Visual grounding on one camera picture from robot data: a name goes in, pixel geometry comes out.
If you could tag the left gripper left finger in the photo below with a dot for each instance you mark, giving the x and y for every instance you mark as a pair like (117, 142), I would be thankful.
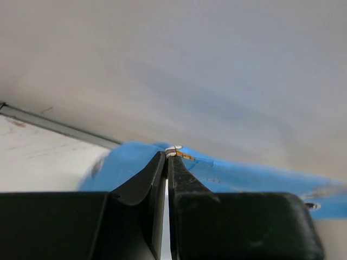
(125, 223)

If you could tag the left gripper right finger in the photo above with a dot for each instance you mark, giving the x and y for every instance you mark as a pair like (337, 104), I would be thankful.
(246, 225)

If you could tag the blue space print cloth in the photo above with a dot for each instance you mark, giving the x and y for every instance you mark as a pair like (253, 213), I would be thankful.
(325, 197)

